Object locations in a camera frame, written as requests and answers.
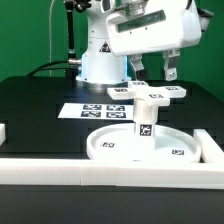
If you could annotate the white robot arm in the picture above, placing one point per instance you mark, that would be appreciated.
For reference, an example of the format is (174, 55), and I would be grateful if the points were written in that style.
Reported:
(99, 64)

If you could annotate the white front fence rail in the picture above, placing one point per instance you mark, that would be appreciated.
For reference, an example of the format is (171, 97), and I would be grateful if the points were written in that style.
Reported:
(88, 172)

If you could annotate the white cross-shaped table base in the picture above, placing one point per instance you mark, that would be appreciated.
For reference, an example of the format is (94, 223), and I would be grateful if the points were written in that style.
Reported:
(151, 96)

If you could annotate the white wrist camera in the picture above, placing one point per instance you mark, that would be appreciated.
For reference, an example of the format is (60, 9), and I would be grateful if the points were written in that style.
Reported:
(204, 17)

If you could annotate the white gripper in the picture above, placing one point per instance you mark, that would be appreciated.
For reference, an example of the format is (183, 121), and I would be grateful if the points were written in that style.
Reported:
(153, 26)

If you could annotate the white fence rail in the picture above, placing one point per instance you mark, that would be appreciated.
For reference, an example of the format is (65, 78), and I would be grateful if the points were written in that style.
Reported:
(88, 172)
(210, 150)

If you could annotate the white marker sheet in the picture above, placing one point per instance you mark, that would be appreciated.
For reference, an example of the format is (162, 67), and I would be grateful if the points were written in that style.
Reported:
(96, 111)

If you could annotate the white left fence block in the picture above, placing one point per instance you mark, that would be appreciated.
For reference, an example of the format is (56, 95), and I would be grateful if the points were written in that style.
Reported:
(2, 133)

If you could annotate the white right fence rail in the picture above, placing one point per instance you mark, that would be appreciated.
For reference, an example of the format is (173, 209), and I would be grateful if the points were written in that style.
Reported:
(210, 150)

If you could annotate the white round table top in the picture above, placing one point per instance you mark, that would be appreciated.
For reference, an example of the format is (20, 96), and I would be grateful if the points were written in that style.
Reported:
(119, 142)

